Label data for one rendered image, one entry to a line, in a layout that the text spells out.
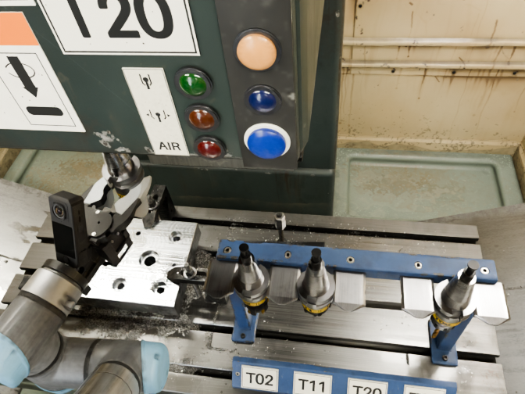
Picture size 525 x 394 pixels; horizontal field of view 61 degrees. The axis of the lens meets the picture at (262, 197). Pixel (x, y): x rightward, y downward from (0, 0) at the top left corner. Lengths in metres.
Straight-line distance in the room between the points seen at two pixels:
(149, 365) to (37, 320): 0.17
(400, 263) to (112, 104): 0.57
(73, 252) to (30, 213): 1.06
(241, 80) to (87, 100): 0.13
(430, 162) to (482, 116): 0.24
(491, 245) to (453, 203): 0.34
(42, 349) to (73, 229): 0.17
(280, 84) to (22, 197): 1.55
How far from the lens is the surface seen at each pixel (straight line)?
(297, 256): 0.79
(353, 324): 1.09
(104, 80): 0.35
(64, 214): 0.69
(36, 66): 0.37
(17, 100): 0.41
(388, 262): 0.79
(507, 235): 1.46
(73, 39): 0.34
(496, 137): 1.85
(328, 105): 1.21
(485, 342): 1.14
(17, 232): 1.73
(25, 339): 0.70
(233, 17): 0.29
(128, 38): 0.32
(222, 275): 0.79
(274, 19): 0.29
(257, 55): 0.29
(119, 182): 0.76
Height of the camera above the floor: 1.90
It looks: 51 degrees down
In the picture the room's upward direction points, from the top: 8 degrees counter-clockwise
